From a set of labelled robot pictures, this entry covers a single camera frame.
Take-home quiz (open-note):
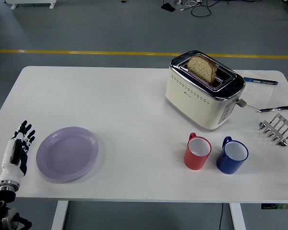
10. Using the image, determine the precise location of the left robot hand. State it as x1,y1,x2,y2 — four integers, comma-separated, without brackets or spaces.
0,120,36,184

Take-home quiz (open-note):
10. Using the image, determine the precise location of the purple plastic plate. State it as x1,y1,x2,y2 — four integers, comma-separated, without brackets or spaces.
36,126,99,184

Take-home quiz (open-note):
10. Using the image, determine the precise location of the brown bread slice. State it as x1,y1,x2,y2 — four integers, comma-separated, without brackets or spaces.
187,54,217,84

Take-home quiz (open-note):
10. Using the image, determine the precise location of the black ballpoint pen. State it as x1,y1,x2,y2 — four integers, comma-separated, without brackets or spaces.
255,105,288,113

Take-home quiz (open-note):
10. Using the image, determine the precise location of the metal toast rack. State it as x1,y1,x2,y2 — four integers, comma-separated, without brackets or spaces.
258,113,288,147

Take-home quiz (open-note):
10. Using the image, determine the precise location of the white paper sheet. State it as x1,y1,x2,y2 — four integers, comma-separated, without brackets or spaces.
240,70,276,110

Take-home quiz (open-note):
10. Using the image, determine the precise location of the blue marker pen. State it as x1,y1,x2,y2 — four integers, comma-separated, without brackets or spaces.
243,77,278,86

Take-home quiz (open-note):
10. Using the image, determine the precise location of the white table leg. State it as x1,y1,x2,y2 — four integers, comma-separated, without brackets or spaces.
50,200,69,230
229,203,247,230

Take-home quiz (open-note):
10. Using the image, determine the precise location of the blue mug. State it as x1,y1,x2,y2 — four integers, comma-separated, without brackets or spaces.
216,136,250,175

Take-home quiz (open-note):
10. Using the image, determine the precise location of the black table control panel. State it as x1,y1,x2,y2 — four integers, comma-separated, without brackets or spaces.
261,203,288,210

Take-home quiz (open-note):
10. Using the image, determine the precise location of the cream and chrome toaster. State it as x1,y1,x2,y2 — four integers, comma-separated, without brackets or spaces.
165,49,248,132

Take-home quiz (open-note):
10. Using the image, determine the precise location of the red mug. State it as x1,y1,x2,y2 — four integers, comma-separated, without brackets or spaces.
183,132,212,171

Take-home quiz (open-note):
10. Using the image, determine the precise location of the white furniture base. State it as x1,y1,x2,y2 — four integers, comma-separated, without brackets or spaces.
4,0,57,10

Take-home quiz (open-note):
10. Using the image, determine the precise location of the black floor pedal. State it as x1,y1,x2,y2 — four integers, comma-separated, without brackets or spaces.
161,2,176,12

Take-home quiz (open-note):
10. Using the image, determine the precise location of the black floor cable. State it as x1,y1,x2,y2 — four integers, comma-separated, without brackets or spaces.
191,0,221,18

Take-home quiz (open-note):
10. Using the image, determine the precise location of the thin black table cable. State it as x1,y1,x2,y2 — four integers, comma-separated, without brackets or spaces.
218,203,224,230

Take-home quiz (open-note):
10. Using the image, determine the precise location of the white floor cable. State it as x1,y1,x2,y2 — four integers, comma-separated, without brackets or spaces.
180,0,202,12

